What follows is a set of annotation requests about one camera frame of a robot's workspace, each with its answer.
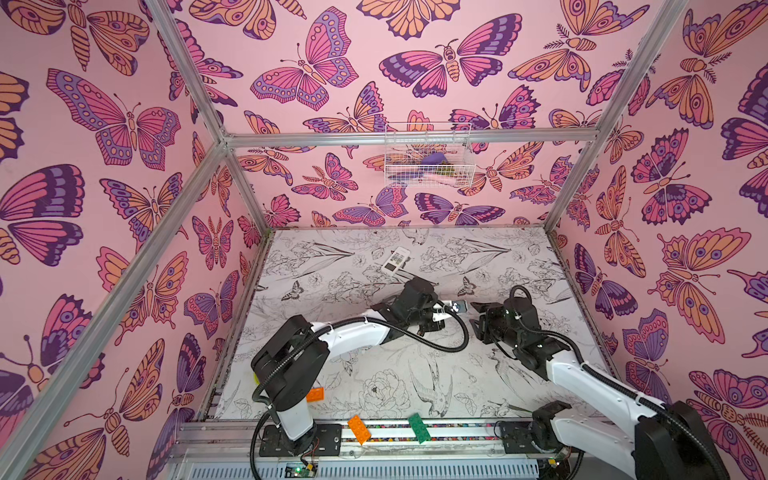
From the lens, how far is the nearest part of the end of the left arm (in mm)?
686

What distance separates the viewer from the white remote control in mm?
1082

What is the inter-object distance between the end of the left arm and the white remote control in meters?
0.33
